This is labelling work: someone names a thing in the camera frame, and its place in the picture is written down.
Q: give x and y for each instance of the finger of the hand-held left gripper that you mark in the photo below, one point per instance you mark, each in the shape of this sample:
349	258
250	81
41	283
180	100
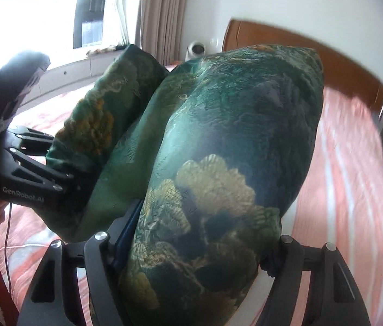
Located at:
32	139
45	176

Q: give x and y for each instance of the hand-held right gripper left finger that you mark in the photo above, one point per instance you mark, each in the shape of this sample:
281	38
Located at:
123	244

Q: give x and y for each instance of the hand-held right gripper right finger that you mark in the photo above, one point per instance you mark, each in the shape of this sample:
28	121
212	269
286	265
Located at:
293	265

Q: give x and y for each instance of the green printed jacket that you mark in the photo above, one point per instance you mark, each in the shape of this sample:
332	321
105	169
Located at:
228	125

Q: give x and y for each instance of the white window bench cabinet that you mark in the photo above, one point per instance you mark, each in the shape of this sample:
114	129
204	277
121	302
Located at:
76	71

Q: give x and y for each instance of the window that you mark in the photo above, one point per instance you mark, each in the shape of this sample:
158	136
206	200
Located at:
42	6

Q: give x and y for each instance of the beige cloth item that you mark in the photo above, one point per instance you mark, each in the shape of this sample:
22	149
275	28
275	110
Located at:
99	51

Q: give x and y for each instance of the dark cloth item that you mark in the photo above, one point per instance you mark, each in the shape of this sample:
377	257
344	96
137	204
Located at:
120	47

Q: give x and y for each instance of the white sheer curtain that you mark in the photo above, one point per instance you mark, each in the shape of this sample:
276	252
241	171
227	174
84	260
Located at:
123	6

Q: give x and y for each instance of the brown curtain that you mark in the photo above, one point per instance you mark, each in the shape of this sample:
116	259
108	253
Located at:
167	13

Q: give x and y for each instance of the white round fan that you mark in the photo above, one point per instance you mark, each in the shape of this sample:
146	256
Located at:
196	50

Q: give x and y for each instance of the wooden headboard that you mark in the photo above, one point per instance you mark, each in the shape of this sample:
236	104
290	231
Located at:
347	74

